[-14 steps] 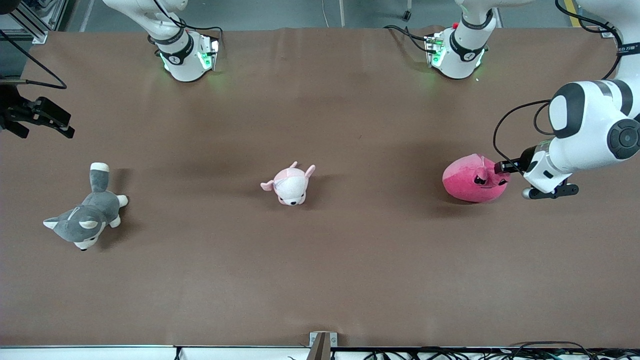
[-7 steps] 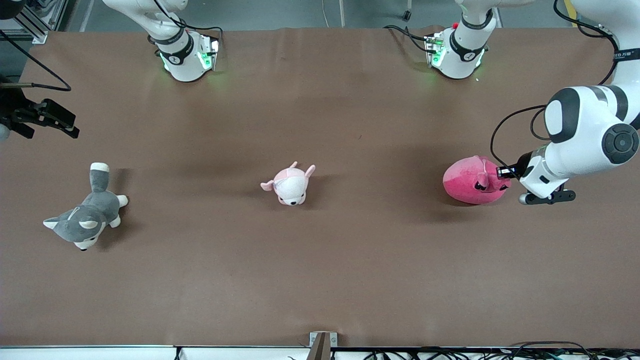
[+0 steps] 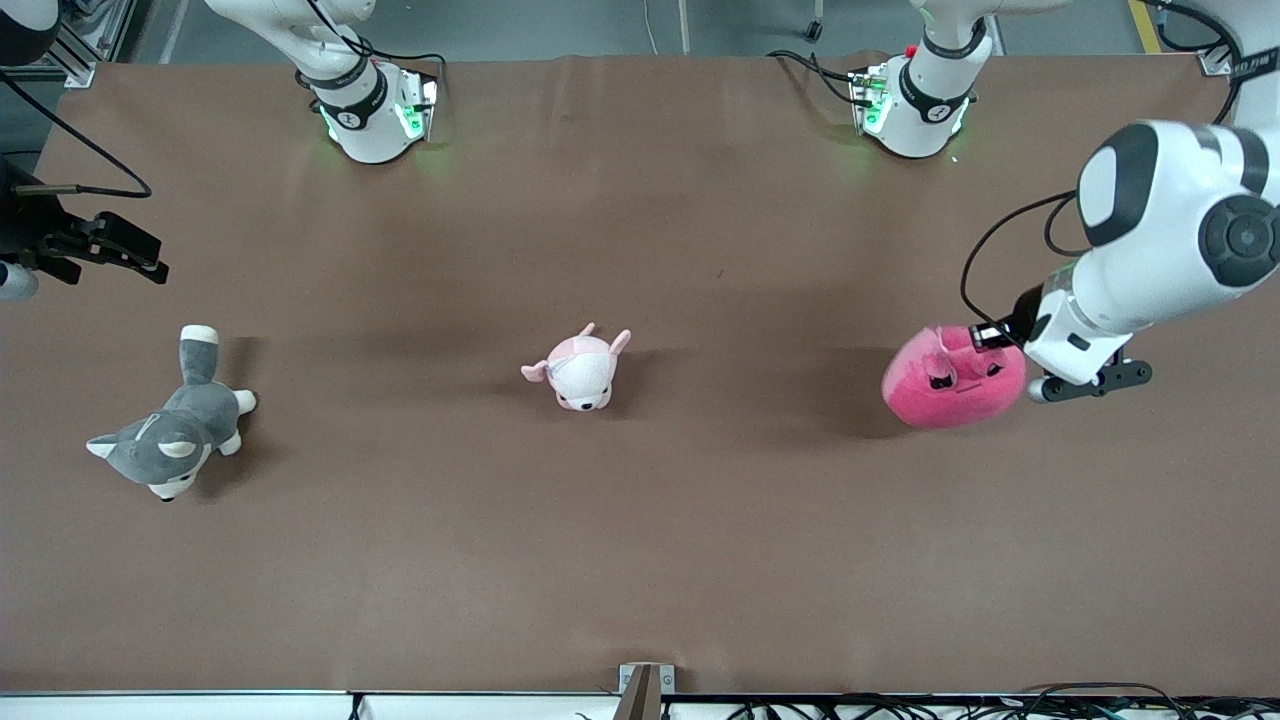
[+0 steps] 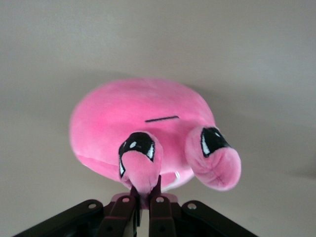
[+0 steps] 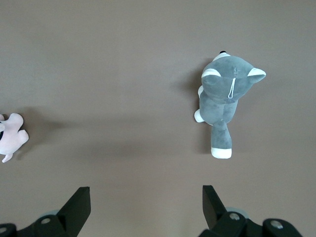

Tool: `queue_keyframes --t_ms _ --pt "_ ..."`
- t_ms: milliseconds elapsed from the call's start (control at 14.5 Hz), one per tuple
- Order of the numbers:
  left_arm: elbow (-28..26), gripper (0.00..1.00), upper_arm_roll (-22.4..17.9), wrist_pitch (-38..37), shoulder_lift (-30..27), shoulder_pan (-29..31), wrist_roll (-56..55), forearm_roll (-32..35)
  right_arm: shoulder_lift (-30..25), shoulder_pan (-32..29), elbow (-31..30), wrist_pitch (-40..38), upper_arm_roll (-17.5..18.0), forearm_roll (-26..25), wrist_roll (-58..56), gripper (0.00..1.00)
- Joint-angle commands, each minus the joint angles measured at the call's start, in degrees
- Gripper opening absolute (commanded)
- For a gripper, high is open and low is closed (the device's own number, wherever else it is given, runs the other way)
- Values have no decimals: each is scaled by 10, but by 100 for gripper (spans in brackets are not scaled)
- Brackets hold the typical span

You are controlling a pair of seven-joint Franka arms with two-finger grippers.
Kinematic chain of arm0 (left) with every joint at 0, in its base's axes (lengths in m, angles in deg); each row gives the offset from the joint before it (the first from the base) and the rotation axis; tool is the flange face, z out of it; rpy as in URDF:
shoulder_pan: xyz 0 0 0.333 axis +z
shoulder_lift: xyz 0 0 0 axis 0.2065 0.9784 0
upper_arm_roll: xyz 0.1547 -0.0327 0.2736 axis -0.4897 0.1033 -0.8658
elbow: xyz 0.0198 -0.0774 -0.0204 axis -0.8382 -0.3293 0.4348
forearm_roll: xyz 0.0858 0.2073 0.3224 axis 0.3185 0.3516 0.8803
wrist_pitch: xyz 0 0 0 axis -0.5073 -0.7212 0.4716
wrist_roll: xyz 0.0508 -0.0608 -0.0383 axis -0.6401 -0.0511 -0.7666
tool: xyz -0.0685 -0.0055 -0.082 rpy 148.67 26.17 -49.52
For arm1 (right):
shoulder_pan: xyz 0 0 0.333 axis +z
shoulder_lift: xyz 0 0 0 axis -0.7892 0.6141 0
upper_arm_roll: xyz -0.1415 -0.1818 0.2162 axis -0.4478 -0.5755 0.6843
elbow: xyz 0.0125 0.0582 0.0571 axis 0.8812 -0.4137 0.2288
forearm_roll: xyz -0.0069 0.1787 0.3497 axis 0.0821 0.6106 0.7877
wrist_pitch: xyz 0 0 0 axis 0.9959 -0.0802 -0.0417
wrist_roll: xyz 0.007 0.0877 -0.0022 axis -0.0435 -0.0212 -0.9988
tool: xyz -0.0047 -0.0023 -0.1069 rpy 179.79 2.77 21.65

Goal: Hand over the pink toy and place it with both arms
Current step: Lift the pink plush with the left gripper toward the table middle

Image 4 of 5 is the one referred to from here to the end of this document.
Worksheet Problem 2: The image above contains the table cover sheet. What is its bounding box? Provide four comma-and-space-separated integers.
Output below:
0, 0, 316, 237

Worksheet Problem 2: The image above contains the bright pink round plush toy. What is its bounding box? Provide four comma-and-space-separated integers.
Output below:
70, 78, 242, 196

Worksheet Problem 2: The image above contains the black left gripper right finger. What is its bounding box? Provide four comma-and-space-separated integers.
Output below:
147, 174, 177, 237

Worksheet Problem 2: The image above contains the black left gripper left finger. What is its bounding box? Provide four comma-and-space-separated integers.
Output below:
98, 185, 142, 237

